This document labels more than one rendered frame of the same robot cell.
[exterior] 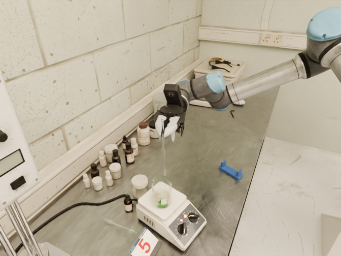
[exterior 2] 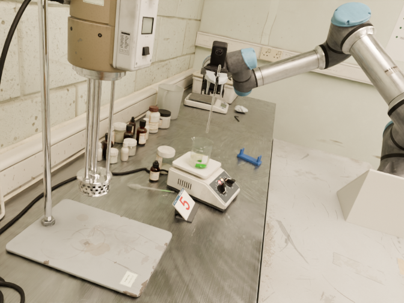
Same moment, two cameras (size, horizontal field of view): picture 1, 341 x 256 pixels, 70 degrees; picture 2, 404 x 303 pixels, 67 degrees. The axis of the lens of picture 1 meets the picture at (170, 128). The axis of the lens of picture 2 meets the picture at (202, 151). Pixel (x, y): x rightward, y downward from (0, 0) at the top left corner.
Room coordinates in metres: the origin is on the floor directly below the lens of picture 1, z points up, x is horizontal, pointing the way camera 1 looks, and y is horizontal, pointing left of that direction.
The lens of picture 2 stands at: (-0.25, 0.27, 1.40)
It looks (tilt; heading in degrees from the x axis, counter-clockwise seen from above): 24 degrees down; 343
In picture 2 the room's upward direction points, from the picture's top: 12 degrees clockwise
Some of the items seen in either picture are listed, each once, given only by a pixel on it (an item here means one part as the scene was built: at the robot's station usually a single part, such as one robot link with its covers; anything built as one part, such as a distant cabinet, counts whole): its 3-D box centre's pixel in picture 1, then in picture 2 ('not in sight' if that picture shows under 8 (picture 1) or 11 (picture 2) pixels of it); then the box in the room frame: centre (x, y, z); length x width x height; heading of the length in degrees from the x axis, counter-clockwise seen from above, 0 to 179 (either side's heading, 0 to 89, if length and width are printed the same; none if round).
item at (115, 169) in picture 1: (115, 170); (129, 147); (0.77, 0.23, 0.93); 0.05 x 0.05 x 0.05
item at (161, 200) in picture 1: (161, 193); (199, 153); (0.55, 0.03, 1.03); 0.07 x 0.06 x 0.08; 56
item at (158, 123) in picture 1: (160, 131); (209, 84); (0.60, 0.03, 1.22); 0.09 x 0.03 x 0.06; 166
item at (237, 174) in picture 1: (231, 168); (250, 156); (0.79, -0.25, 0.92); 0.10 x 0.03 x 0.04; 43
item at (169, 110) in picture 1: (173, 115); (213, 78); (0.70, -0.01, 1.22); 0.12 x 0.08 x 0.09; 168
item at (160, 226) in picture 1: (168, 212); (202, 179); (0.55, 0.01, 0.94); 0.22 x 0.13 x 0.08; 51
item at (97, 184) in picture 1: (97, 183); (112, 156); (0.70, 0.28, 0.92); 0.04 x 0.04 x 0.04
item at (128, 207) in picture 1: (128, 201); (154, 169); (0.60, 0.15, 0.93); 0.03 x 0.03 x 0.07
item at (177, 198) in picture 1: (162, 199); (197, 163); (0.56, 0.03, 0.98); 0.12 x 0.12 x 0.01; 51
